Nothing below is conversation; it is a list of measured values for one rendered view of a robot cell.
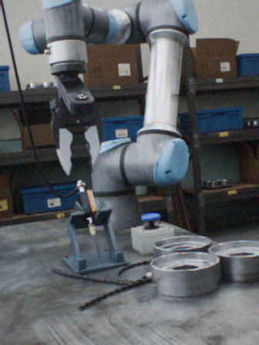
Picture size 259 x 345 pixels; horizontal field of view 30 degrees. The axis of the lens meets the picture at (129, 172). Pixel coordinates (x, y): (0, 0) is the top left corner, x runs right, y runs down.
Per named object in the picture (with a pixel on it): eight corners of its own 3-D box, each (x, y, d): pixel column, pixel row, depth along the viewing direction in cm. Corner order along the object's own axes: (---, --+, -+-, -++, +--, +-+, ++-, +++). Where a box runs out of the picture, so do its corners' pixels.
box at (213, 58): (245, 77, 471) (242, 37, 468) (191, 80, 450) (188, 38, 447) (221, 82, 509) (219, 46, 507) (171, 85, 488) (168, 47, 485)
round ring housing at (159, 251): (161, 257, 94) (159, 236, 94) (216, 256, 91) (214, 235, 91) (149, 273, 84) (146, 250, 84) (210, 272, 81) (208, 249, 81)
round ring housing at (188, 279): (225, 276, 79) (223, 251, 78) (217, 299, 69) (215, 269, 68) (161, 276, 82) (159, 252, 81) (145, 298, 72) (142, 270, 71)
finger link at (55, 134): (72, 151, 97) (75, 107, 97) (74, 151, 95) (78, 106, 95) (48, 149, 95) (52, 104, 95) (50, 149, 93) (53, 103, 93)
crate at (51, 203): (78, 203, 466) (75, 180, 465) (84, 208, 429) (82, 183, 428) (22, 210, 454) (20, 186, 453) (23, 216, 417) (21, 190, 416)
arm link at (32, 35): (119, 8, 150) (9, 14, 109) (150, 1, 144) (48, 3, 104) (126, 47, 152) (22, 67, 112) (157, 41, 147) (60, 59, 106)
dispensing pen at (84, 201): (93, 253, 89) (74, 176, 97) (90, 262, 92) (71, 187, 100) (105, 252, 90) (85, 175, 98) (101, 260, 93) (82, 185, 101)
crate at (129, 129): (136, 139, 482) (134, 117, 480) (149, 139, 445) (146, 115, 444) (85, 145, 467) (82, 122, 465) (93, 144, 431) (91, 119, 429)
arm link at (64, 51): (89, 39, 94) (47, 40, 91) (92, 63, 94) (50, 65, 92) (80, 48, 101) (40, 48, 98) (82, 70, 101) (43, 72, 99)
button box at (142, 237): (176, 249, 99) (173, 226, 99) (142, 255, 97) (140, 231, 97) (162, 242, 107) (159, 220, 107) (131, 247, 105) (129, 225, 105)
